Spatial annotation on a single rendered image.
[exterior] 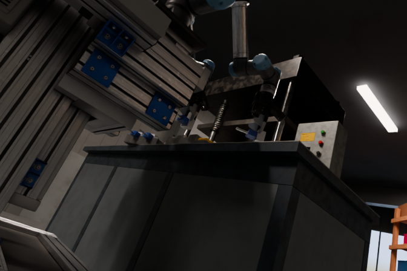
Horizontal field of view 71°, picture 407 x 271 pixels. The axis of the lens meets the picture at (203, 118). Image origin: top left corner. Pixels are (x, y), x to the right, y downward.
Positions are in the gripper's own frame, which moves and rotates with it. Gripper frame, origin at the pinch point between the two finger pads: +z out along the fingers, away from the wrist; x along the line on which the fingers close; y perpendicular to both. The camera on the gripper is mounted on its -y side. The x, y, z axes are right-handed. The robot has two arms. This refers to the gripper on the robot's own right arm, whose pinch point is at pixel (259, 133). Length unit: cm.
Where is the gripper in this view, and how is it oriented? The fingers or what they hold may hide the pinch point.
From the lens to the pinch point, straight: 131.7
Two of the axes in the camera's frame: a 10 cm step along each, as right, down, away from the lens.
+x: 1.6, -3.6, -9.2
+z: -3.5, 8.5, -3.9
